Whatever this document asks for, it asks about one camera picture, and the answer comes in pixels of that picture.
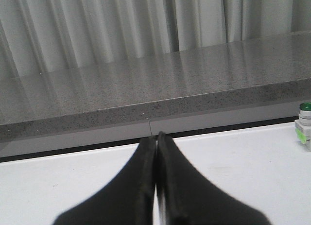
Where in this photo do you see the grey curtain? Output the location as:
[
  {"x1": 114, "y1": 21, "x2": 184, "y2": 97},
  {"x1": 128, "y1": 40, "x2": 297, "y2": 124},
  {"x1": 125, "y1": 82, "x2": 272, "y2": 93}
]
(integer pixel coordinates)
[{"x1": 0, "y1": 0, "x2": 311, "y2": 79}]

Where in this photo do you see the green pushbutton switch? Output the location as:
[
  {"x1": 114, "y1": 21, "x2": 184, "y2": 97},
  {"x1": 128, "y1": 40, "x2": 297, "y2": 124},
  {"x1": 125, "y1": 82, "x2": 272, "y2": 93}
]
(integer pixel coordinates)
[{"x1": 294, "y1": 102, "x2": 311, "y2": 151}]

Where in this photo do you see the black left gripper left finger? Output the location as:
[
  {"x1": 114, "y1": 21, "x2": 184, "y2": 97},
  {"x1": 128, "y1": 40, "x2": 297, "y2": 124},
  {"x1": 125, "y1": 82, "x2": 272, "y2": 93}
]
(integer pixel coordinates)
[{"x1": 54, "y1": 137, "x2": 156, "y2": 225}]

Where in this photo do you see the grey granite counter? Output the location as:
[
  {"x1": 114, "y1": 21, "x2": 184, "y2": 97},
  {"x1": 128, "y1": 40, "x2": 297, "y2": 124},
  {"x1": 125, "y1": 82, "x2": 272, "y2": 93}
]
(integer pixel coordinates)
[{"x1": 0, "y1": 31, "x2": 311, "y2": 158}]

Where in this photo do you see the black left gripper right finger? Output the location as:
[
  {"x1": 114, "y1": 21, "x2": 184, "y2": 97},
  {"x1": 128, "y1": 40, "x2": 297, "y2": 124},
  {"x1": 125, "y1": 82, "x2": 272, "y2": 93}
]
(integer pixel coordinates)
[{"x1": 156, "y1": 132, "x2": 270, "y2": 225}]

